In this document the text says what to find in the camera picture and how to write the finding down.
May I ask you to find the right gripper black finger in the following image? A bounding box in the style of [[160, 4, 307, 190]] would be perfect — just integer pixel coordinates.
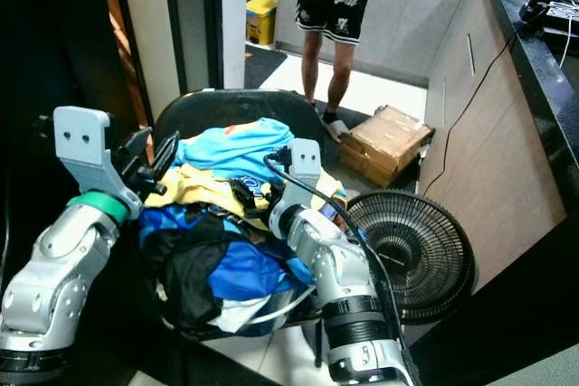
[[229, 178, 261, 215]]

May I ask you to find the yellow garment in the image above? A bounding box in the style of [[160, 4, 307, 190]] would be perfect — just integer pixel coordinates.
[[167, 165, 349, 226]]

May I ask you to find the light blue shirt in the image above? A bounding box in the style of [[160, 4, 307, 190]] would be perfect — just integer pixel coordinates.
[[176, 117, 295, 184]]

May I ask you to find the blue jersey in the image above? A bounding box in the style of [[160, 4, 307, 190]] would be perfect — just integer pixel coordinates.
[[140, 205, 313, 307]]

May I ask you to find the black chair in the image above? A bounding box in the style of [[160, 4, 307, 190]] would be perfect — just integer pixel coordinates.
[[149, 88, 327, 369]]

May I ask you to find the black garment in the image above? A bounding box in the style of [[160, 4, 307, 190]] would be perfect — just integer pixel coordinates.
[[140, 223, 227, 328]]

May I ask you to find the brown wooden door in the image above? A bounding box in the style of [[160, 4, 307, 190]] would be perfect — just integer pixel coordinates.
[[98, 0, 151, 130]]

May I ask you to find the white garment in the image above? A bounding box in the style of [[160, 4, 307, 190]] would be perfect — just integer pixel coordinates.
[[208, 291, 318, 334]]

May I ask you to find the dark floor mat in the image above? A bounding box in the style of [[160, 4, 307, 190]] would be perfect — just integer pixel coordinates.
[[244, 42, 290, 89]]

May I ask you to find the brown cardboard box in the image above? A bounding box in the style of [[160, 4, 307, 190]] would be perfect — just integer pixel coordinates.
[[339, 104, 435, 190]]

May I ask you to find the yellow bin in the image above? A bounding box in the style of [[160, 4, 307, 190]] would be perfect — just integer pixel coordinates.
[[246, 0, 277, 48]]

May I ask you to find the black floor fan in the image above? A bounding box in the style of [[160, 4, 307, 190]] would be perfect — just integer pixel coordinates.
[[303, 189, 478, 371]]

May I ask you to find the person in black shorts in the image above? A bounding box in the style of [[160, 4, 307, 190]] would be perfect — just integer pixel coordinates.
[[294, 0, 386, 140]]

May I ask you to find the grey kitchen cabinet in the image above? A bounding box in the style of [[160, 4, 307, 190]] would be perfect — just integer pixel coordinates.
[[271, 0, 482, 89]]

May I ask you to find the wood grain kitchen cabinet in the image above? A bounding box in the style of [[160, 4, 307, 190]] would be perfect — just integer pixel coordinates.
[[416, 0, 566, 292]]

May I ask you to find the black counter top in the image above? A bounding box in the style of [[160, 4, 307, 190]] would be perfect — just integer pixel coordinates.
[[479, 0, 579, 220]]

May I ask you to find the black device on counter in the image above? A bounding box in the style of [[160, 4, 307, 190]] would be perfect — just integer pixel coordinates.
[[519, 0, 555, 27]]

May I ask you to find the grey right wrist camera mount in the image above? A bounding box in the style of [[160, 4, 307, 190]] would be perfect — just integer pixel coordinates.
[[276, 137, 324, 213]]

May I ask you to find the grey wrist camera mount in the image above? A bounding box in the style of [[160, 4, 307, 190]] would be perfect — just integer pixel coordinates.
[[276, 137, 324, 213], [52, 106, 141, 220]]

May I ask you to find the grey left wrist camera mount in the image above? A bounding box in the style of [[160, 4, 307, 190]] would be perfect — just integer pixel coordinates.
[[52, 106, 141, 220]]

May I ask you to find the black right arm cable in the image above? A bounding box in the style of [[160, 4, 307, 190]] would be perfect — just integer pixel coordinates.
[[262, 153, 413, 386]]

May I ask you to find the white door frame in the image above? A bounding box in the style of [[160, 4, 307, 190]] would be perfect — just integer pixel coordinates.
[[221, 0, 248, 90]]

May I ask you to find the thin black hanging cable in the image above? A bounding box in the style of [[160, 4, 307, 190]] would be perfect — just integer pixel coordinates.
[[441, 29, 521, 195]]

